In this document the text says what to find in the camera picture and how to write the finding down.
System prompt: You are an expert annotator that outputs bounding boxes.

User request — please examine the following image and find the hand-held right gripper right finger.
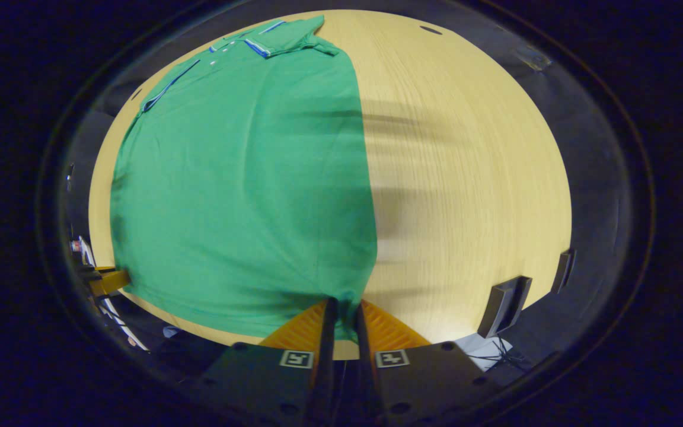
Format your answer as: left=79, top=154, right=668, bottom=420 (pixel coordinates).
left=355, top=298, right=502, bottom=427

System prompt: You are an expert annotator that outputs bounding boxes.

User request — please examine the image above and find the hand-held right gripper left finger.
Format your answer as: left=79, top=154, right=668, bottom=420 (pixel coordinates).
left=190, top=297, right=337, bottom=427

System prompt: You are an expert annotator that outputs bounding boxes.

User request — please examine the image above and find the green T-shirt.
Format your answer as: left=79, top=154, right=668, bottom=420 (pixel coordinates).
left=109, top=15, right=379, bottom=343

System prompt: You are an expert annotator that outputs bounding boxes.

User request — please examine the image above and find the white and red striped thing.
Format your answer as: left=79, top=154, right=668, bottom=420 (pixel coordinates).
left=69, top=236, right=98, bottom=267

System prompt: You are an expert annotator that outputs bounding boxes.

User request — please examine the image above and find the white paper sheet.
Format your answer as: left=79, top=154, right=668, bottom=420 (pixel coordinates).
left=454, top=332, right=514, bottom=373

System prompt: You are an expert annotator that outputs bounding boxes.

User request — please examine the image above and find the black curved bar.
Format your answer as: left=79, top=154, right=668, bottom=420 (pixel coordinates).
left=550, top=249, right=576, bottom=295
left=477, top=275, right=533, bottom=339

